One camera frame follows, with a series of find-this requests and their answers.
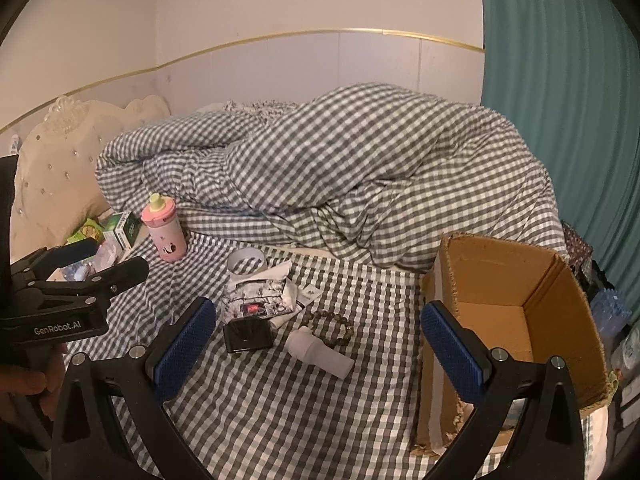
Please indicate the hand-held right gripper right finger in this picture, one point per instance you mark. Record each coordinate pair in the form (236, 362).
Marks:
(450, 355)

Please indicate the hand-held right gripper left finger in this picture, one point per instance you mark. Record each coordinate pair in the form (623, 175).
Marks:
(185, 350)

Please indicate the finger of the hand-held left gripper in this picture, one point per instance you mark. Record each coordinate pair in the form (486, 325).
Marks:
(127, 270)
(80, 248)

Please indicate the small black wallet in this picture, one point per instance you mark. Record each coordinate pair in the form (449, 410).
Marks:
(247, 335)

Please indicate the floral tissue pack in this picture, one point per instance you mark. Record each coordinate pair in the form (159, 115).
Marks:
(260, 295)

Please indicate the brown cardboard box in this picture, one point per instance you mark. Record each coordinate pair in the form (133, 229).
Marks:
(550, 280)

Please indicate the white cylindrical bottle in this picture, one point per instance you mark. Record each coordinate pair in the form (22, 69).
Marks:
(320, 352)

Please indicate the person's left hand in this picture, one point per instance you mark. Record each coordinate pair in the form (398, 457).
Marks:
(30, 385)

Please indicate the green snack box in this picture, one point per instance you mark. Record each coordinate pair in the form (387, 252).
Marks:
(86, 232)

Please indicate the crumpled clear plastic bag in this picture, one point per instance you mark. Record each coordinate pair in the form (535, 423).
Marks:
(102, 257)

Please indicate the white carton dark green face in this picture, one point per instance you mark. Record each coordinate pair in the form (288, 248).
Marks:
(130, 234)

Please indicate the small green carton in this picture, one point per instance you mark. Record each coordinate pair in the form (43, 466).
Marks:
(114, 221)

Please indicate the pink baby bottle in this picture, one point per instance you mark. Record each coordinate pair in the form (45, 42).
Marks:
(167, 240)

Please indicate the cream tufted headboard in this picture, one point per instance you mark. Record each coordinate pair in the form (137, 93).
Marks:
(55, 175)

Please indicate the white tape roll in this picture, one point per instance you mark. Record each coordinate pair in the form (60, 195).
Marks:
(246, 260)

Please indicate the white paper tag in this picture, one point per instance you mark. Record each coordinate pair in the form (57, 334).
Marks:
(309, 295)

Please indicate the grey checked bed sheet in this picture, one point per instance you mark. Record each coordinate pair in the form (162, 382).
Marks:
(325, 410)

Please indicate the blue water bottle pack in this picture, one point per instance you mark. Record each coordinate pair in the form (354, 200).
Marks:
(610, 310)

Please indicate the floral patterned bag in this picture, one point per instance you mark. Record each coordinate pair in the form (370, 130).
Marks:
(577, 245)

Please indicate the white mattress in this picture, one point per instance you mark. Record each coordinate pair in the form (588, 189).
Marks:
(597, 440)

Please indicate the large clear water jug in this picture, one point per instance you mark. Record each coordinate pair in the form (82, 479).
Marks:
(631, 347)

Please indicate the grey checked duvet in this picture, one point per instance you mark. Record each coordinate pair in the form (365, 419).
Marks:
(350, 170)

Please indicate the teal curtain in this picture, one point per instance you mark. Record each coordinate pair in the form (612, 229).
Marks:
(560, 110)

